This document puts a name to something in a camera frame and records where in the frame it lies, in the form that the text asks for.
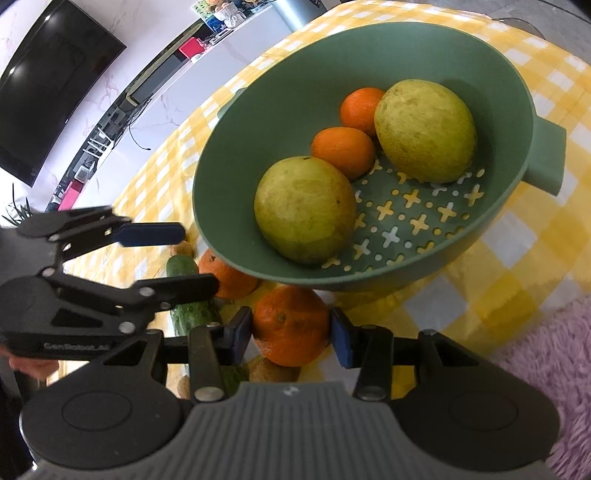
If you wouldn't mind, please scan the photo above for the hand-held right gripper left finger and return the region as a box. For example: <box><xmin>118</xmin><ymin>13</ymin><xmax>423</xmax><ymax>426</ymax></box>
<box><xmin>104</xmin><ymin>308</ymin><xmax>254</xmax><ymax>401</ymax></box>

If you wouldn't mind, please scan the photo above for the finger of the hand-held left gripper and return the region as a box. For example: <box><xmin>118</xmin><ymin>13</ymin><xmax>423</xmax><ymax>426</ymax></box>
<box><xmin>16</xmin><ymin>206</ymin><xmax>186</xmax><ymax>278</ymax></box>
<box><xmin>117</xmin><ymin>274</ymin><xmax>220</xmax><ymax>333</ymax></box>

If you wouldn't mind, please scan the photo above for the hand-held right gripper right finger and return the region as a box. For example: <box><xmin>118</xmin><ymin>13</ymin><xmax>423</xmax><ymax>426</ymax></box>
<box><xmin>329</xmin><ymin>308</ymin><xmax>481</xmax><ymax>401</ymax></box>

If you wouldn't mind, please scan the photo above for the green cucumber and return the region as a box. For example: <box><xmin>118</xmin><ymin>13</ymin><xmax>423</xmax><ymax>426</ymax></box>
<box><xmin>165</xmin><ymin>255</ymin><xmax>250</xmax><ymax>393</ymax></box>

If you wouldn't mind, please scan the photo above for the orange tangerine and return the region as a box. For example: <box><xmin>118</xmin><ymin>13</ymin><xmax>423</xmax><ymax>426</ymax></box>
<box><xmin>311</xmin><ymin>127</ymin><xmax>376</xmax><ymax>181</ymax></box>
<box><xmin>198</xmin><ymin>248</ymin><xmax>259</xmax><ymax>300</ymax></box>
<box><xmin>252</xmin><ymin>285</ymin><xmax>331</xmax><ymax>367</ymax></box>
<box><xmin>340</xmin><ymin>87</ymin><xmax>386</xmax><ymax>138</ymax></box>

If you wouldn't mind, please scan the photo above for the yellow-green pear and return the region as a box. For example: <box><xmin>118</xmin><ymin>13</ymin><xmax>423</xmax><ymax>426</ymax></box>
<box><xmin>373</xmin><ymin>78</ymin><xmax>478</xmax><ymax>184</ymax></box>
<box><xmin>254</xmin><ymin>156</ymin><xmax>358</xmax><ymax>265</ymax></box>

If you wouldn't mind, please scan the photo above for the green colander bowl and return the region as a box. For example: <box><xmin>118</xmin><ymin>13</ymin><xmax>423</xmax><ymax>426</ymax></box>
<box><xmin>191</xmin><ymin>21</ymin><xmax>568</xmax><ymax>294</ymax></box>

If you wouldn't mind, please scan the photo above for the person's left hand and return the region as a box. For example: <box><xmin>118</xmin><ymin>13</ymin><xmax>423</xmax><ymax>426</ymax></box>
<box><xmin>8</xmin><ymin>353</ymin><xmax>61</xmax><ymax>381</ymax></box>

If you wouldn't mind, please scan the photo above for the pink flat box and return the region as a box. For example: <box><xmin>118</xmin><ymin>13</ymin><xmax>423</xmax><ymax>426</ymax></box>
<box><xmin>58</xmin><ymin>181</ymin><xmax>84</xmax><ymax>210</ymax></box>

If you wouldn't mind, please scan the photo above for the green plant in glass vase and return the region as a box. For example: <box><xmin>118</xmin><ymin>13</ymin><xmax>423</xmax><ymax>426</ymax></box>
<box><xmin>0</xmin><ymin>185</ymin><xmax>35</xmax><ymax>229</ymax></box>

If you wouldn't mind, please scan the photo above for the white router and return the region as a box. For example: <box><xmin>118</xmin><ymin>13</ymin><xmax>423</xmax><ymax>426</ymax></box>
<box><xmin>83</xmin><ymin>131</ymin><xmax>112</xmax><ymax>160</ymax></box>

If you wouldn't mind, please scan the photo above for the white marble media cabinet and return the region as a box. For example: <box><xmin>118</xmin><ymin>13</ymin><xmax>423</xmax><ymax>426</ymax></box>
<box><xmin>46</xmin><ymin>0</ymin><xmax>296</xmax><ymax>213</ymax></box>

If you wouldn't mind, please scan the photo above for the black flat television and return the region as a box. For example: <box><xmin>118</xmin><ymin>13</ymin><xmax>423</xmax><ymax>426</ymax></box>
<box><xmin>0</xmin><ymin>0</ymin><xmax>127</xmax><ymax>188</ymax></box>

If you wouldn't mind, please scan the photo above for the yellow checked tablecloth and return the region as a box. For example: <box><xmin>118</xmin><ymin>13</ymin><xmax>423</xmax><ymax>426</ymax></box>
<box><xmin>111</xmin><ymin>0</ymin><xmax>591</xmax><ymax>398</ymax></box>

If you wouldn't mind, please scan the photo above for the red box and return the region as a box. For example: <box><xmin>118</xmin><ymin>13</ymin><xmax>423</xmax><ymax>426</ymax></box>
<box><xmin>179</xmin><ymin>37</ymin><xmax>206</xmax><ymax>61</ymax></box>

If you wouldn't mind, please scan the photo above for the purple fluffy cloth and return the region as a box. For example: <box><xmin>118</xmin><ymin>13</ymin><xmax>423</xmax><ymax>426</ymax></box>
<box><xmin>489</xmin><ymin>295</ymin><xmax>591</xmax><ymax>480</ymax></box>

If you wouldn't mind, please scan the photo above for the white ribbed pot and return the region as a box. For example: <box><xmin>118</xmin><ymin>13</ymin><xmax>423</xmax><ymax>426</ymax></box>
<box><xmin>215</xmin><ymin>4</ymin><xmax>245</xmax><ymax>26</ymax></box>

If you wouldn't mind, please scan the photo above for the grey round trash can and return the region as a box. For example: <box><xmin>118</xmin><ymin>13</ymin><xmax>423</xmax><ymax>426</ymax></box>
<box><xmin>272</xmin><ymin>0</ymin><xmax>315</xmax><ymax>31</ymax></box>

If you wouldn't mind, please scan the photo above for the thin black cable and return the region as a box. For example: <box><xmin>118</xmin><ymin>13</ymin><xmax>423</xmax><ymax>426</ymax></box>
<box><xmin>127</xmin><ymin>122</ymin><xmax>152</xmax><ymax>152</ymax></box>

